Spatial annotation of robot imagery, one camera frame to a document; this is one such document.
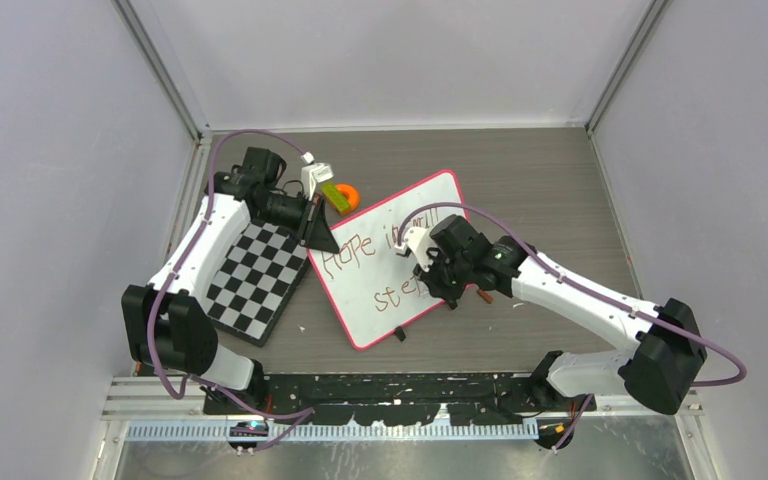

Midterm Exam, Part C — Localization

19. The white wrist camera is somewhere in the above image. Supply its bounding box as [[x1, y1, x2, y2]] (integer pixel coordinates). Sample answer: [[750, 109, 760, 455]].
[[394, 226, 436, 272], [300, 152, 334, 200]]

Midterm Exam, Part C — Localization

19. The black white checkerboard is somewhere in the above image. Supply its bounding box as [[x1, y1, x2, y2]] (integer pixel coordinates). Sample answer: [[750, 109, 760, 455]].
[[205, 220, 310, 347]]

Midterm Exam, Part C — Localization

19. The aluminium front rail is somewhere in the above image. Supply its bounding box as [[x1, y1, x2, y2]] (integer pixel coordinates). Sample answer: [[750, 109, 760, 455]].
[[100, 370, 703, 444]]

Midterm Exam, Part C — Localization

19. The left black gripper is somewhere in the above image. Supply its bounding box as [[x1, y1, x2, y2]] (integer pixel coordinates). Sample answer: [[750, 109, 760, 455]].
[[255, 190, 339, 253]]

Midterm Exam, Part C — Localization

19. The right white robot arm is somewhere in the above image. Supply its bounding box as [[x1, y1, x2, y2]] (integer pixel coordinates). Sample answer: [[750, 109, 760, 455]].
[[398, 214, 707, 415]]

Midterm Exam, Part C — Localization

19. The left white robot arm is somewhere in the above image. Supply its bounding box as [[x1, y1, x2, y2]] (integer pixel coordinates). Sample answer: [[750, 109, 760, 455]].
[[121, 147, 338, 414]]

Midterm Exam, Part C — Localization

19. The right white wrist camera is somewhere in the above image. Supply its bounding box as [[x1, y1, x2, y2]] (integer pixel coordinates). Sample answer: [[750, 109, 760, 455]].
[[394, 226, 436, 272]]

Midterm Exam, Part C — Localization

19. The pink framed whiteboard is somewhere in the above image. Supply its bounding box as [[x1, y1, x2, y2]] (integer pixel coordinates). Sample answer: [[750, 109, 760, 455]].
[[309, 170, 466, 350]]

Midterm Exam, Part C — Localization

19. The brown marker cap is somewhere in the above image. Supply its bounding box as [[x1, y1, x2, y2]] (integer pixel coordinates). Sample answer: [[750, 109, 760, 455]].
[[477, 289, 494, 304]]

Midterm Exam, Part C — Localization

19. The orange green toy block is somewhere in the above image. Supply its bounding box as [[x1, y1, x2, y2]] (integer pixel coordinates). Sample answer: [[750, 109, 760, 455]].
[[322, 182, 360, 216]]

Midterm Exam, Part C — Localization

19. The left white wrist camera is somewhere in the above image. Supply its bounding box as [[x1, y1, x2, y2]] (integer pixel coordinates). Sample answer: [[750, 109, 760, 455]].
[[300, 152, 334, 200]]

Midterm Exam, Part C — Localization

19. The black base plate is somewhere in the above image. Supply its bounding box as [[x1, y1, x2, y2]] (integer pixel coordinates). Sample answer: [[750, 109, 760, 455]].
[[201, 372, 595, 427]]

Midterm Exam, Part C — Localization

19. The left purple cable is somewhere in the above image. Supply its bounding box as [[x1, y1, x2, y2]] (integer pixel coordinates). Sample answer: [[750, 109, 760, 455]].
[[145, 129, 316, 453]]

